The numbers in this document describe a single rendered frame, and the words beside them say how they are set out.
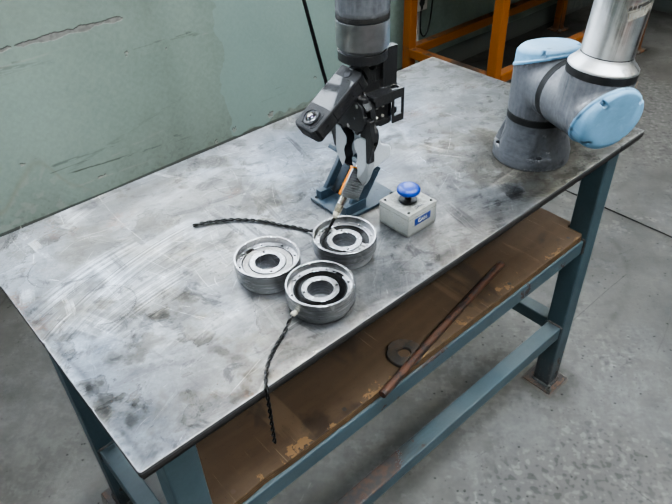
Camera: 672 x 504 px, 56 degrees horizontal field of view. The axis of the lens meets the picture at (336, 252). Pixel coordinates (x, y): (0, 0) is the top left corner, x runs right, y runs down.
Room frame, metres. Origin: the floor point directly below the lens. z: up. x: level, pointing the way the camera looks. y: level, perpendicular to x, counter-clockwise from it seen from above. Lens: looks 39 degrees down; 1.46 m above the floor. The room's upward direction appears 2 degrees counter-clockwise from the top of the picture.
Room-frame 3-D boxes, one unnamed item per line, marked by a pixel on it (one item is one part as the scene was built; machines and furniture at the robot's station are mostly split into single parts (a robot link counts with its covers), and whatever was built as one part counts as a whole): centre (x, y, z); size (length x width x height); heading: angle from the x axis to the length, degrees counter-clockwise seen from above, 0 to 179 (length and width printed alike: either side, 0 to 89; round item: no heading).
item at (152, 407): (1.05, -0.02, 0.79); 1.20 x 0.60 x 0.02; 130
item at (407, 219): (0.92, -0.13, 0.82); 0.08 x 0.07 x 0.05; 130
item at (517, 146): (1.13, -0.41, 0.85); 0.15 x 0.15 x 0.10
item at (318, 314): (0.71, 0.03, 0.82); 0.10 x 0.10 x 0.04
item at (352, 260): (0.83, -0.01, 0.82); 0.10 x 0.10 x 0.04
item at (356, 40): (0.88, -0.05, 1.15); 0.08 x 0.08 x 0.05
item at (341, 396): (1.05, -0.02, 0.40); 1.17 x 0.59 x 0.80; 130
